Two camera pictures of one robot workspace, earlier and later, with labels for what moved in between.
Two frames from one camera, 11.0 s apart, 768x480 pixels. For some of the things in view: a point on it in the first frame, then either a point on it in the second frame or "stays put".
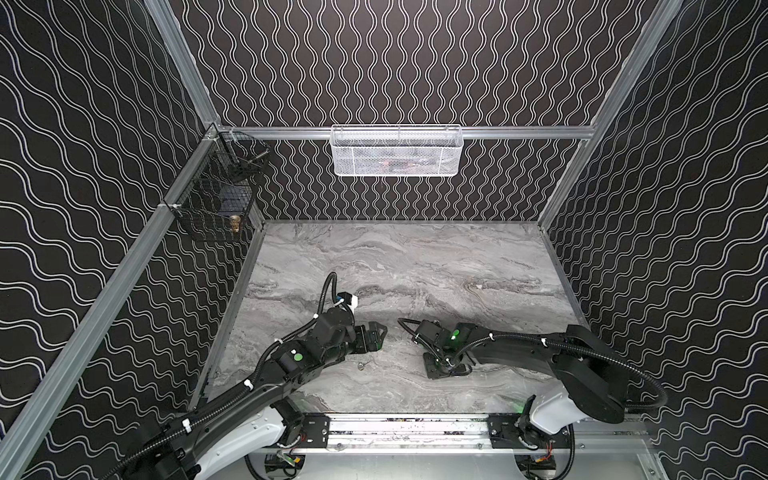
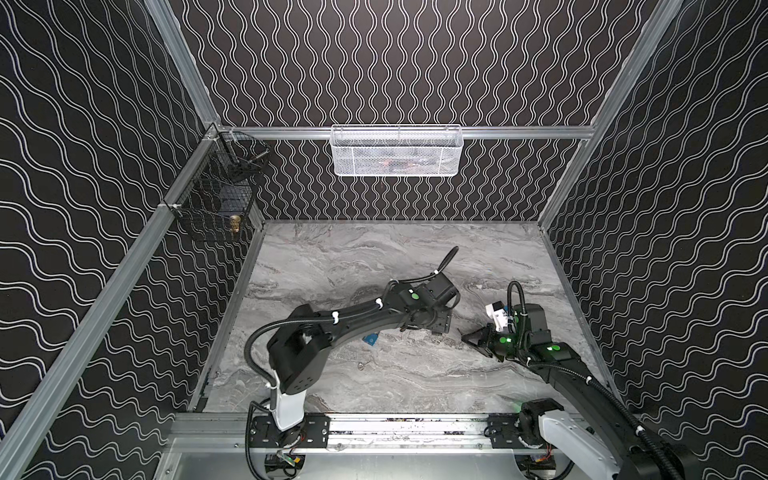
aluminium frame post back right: (665, 16) stays put
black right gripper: (432, 335) to (489, 339)
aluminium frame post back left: (169, 27) stays put
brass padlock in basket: (234, 223) stays put
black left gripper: (363, 337) to (438, 322)
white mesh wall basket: (392, 150) stays put
